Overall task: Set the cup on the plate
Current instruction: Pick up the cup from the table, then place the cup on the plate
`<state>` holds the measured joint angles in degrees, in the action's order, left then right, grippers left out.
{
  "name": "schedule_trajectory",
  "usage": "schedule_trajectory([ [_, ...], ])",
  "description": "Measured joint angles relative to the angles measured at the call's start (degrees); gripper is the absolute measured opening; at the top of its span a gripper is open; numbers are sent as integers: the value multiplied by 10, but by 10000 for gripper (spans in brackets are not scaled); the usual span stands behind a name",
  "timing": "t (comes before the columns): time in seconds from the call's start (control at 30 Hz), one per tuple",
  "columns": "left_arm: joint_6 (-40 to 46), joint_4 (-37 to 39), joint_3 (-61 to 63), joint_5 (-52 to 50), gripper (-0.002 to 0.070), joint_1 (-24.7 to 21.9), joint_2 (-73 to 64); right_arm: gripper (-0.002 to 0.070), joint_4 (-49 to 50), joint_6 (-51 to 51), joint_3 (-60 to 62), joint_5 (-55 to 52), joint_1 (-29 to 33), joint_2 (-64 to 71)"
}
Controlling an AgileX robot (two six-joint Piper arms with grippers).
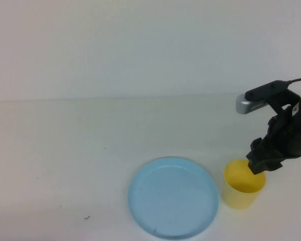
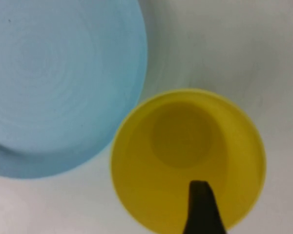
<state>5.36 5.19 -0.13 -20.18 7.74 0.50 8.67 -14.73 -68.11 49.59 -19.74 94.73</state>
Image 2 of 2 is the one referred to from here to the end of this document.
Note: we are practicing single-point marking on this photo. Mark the light blue round plate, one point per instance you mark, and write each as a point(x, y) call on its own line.
point(63, 85)

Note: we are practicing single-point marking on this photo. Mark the yellow plastic cup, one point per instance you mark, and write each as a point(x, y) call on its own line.
point(149, 170)

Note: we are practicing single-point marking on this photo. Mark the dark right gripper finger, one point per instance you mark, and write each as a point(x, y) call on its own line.
point(202, 209)

